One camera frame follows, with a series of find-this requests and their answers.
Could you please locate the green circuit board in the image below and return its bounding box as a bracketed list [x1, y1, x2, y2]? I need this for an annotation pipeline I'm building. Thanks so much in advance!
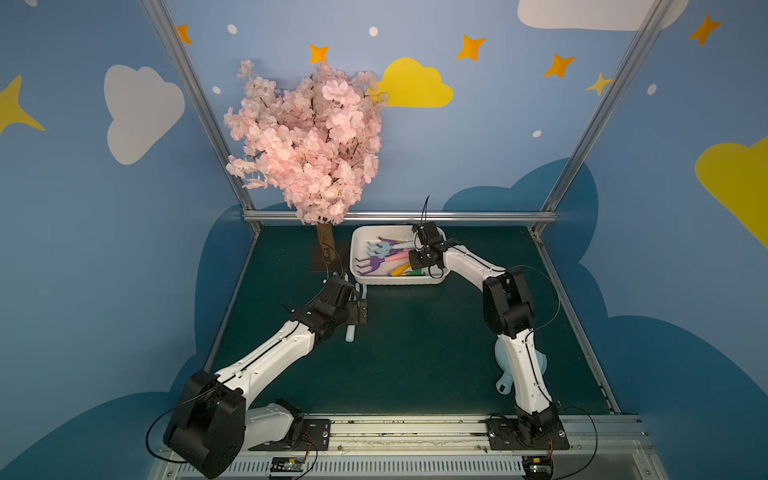
[522, 456, 554, 480]
[269, 457, 306, 476]

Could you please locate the blue rake orange handle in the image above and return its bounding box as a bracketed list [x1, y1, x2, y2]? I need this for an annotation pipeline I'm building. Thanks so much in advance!
[389, 262, 412, 277]

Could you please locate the pink cherry blossom tree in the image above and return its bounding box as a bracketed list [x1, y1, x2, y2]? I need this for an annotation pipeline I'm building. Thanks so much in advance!
[224, 60, 387, 251]

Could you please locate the purple fork pink handle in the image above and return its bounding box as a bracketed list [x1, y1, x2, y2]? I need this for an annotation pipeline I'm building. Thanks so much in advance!
[376, 238, 415, 250]

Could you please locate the diagonal aluminium frame bar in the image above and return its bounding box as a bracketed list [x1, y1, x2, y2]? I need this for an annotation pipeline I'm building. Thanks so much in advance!
[142, 0, 262, 236]
[532, 0, 676, 239]

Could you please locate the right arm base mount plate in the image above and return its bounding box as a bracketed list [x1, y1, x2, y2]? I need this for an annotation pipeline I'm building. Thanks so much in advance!
[485, 414, 571, 451]

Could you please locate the white plastic storage box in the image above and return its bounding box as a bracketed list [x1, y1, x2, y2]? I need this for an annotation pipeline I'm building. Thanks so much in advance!
[349, 225, 450, 286]

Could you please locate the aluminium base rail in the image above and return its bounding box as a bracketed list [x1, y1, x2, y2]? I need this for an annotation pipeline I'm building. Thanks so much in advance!
[150, 414, 668, 479]

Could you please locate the purple rake pink handle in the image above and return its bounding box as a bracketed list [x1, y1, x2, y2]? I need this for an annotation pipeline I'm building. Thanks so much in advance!
[354, 252, 409, 275]

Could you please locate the horizontal aluminium frame bar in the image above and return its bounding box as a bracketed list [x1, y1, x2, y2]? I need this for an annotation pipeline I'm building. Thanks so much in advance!
[243, 210, 557, 224]

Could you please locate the right diagonal aluminium frame bar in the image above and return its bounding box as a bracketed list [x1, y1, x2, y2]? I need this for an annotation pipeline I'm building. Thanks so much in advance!
[532, 0, 676, 239]

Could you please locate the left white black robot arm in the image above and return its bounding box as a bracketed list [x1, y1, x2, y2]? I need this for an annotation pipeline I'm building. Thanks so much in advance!
[163, 277, 368, 479]

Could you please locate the dark square tree base plate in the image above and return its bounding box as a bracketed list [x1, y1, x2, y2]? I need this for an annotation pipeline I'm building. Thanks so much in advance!
[309, 242, 350, 273]

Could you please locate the light blue hand fork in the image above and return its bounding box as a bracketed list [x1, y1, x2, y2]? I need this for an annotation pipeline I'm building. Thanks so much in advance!
[344, 283, 368, 343]
[367, 239, 415, 259]

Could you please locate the right green circuit board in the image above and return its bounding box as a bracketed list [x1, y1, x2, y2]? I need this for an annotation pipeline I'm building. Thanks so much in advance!
[522, 456, 554, 480]

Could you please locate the left green circuit board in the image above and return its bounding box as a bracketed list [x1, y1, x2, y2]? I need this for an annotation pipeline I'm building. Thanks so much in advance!
[269, 457, 306, 476]

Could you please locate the left diagonal aluminium frame bar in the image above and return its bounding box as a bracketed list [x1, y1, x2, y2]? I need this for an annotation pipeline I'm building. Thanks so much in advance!
[142, 0, 262, 236]

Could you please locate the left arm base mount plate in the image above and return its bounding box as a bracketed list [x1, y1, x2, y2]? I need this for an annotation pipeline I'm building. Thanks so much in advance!
[248, 418, 331, 451]

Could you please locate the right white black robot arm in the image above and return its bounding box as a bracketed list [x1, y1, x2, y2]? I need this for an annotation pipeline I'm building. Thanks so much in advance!
[409, 221, 570, 450]

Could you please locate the light blue leaf-shaped plate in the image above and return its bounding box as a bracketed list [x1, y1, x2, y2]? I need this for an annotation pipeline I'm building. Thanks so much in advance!
[494, 347, 548, 396]

